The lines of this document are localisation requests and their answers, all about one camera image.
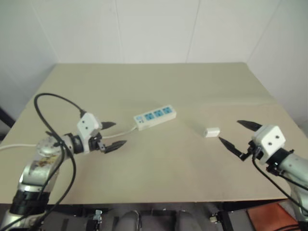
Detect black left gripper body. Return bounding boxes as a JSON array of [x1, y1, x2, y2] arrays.
[[89, 131, 107, 154]]

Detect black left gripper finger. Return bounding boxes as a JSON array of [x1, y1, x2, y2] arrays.
[[104, 140, 128, 154], [100, 121, 117, 131]]

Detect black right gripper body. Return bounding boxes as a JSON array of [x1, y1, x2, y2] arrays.
[[240, 141, 263, 162]]

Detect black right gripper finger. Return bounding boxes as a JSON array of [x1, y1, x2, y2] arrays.
[[218, 136, 243, 157], [236, 119, 262, 132]]

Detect white plug adapter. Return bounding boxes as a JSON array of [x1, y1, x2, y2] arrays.
[[201, 126, 221, 139]]

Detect white power strip blue sockets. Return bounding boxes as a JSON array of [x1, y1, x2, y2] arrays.
[[133, 104, 178, 132]]

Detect orange brown pad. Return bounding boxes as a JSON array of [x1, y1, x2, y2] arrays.
[[246, 203, 302, 231]]

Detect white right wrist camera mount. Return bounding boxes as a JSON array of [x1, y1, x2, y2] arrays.
[[251, 124, 286, 163]]

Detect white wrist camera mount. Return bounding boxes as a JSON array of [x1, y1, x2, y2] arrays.
[[251, 124, 286, 163], [77, 112, 102, 154]]

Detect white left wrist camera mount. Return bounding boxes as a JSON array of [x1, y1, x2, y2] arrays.
[[77, 112, 102, 154]]

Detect black metal frame bar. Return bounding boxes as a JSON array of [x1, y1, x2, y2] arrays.
[[0, 106, 14, 142]]

